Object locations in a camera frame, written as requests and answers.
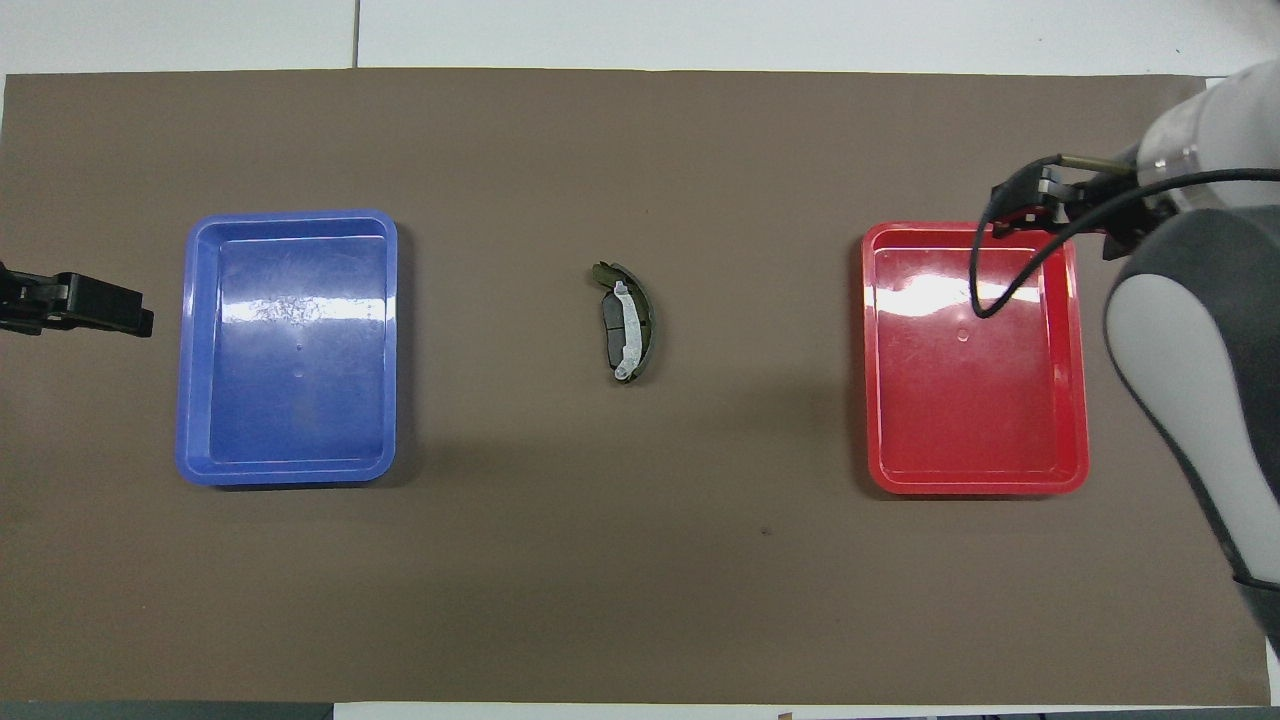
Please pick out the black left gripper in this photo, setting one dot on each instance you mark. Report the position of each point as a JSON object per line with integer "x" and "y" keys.
{"x": 30, "y": 298}

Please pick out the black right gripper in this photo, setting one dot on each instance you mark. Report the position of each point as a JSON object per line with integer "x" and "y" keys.
{"x": 1115, "y": 210}

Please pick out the curved brake shoe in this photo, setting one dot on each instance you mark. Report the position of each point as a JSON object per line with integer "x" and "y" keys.
{"x": 632, "y": 330}

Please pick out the dark brake pad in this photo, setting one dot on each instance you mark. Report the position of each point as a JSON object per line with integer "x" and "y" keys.
{"x": 610, "y": 338}

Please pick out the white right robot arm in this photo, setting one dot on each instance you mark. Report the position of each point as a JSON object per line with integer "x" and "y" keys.
{"x": 1200, "y": 380}

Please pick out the blue plastic tray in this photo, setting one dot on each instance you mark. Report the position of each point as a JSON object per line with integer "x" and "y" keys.
{"x": 290, "y": 400}

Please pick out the red plastic tray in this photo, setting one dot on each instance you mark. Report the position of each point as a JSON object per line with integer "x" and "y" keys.
{"x": 980, "y": 420}

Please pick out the brown table mat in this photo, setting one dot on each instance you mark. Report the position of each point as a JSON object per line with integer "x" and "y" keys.
{"x": 500, "y": 580}

